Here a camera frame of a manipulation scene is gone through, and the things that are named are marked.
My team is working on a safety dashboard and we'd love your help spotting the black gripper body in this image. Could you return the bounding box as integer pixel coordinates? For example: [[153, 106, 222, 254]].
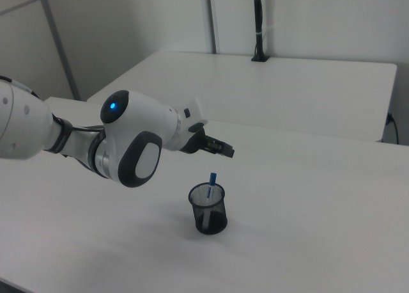
[[178, 126, 212, 155]]

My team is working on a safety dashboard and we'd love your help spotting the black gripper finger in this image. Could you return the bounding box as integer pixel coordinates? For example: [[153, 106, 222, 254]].
[[206, 134, 237, 159]]

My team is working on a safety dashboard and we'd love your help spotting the blue and white marker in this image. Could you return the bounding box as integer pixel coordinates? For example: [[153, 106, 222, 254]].
[[201, 172, 219, 232]]

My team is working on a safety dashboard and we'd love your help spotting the black mesh pen cup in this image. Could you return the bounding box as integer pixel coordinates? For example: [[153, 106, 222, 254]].
[[188, 182, 229, 235]]

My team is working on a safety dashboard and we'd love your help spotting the white background desk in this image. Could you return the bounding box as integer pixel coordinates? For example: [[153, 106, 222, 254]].
[[86, 51, 398, 143]]

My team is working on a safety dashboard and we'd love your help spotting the black clamped pole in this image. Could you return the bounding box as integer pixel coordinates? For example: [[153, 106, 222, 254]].
[[251, 0, 270, 63]]

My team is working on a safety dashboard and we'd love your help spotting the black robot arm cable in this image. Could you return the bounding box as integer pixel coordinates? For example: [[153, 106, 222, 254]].
[[50, 113, 106, 134]]

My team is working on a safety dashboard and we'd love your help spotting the grey metal partition post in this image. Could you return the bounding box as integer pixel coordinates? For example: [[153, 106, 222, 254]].
[[204, 0, 222, 55], [36, 0, 81, 102]]

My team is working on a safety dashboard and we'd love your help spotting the black cable with blue plug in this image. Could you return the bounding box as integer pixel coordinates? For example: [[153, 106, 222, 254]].
[[386, 113, 400, 145]]

